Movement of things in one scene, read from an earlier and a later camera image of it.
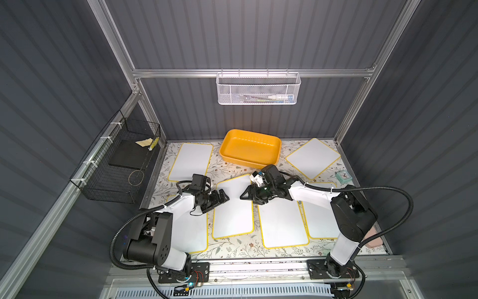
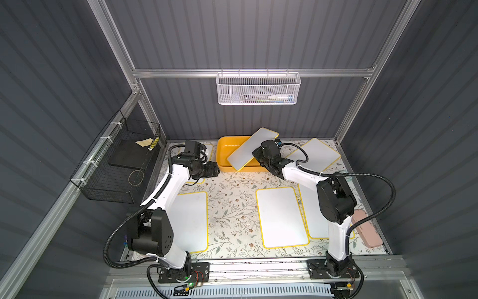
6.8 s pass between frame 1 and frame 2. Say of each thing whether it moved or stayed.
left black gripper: moved
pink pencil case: stayed
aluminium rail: stayed
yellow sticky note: stayed
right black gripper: moved
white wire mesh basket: stayed
